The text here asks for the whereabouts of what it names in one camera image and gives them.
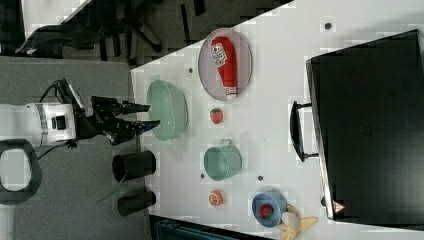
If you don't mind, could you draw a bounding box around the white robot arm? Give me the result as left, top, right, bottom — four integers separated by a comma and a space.
1, 96, 160, 206

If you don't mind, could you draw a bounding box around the small strawberry in bowl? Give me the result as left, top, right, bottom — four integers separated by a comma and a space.
260, 204, 274, 219

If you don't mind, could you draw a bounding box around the green spatula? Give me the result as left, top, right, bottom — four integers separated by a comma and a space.
97, 175, 126, 203

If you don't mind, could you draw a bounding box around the black office chair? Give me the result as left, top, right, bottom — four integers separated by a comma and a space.
15, 0, 162, 63

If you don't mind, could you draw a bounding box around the toy banana peel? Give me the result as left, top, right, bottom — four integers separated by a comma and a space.
278, 204, 318, 240

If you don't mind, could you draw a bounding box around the green plastic colander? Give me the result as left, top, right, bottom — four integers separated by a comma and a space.
146, 80, 188, 141

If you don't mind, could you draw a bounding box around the black cylinder cup lower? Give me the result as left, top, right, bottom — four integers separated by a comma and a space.
117, 191, 156, 217

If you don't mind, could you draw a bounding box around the black cylinder cup upper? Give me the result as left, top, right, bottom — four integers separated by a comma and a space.
112, 150, 156, 182

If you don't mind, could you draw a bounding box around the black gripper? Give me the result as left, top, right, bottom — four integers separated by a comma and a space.
73, 96, 160, 146

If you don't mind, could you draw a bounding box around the toy orange slice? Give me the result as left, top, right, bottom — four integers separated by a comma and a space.
208, 190, 223, 207

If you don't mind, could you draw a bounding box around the red ketchup bottle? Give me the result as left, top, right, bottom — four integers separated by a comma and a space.
211, 36, 237, 100

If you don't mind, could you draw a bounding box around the blue bowl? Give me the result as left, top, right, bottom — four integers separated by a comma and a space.
252, 191, 287, 228

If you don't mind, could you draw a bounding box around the grey round plate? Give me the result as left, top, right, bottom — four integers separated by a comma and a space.
198, 28, 253, 101

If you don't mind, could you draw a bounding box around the green mug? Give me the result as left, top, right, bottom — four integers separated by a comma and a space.
203, 139, 242, 181

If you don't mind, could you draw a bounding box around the black cylinder cup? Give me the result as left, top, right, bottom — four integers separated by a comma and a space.
117, 191, 156, 217
112, 150, 156, 182

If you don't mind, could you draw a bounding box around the red toy strawberry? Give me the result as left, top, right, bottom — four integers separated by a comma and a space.
209, 108, 224, 124

